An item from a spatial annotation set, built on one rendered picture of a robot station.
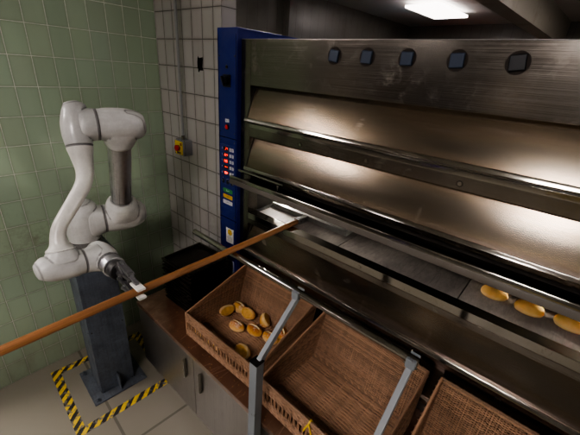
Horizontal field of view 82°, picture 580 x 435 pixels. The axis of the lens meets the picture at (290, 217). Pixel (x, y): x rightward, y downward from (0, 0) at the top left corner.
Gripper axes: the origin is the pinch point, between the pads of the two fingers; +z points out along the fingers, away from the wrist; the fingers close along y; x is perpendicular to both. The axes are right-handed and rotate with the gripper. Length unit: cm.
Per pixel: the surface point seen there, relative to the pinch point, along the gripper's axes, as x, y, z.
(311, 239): -83, 0, 17
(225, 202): -78, -1, -48
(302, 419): -33, 47, 58
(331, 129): -81, -57, 23
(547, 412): -81, 22, 127
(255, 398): -22, 40, 42
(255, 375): -22, 27, 42
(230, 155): -78, -31, -43
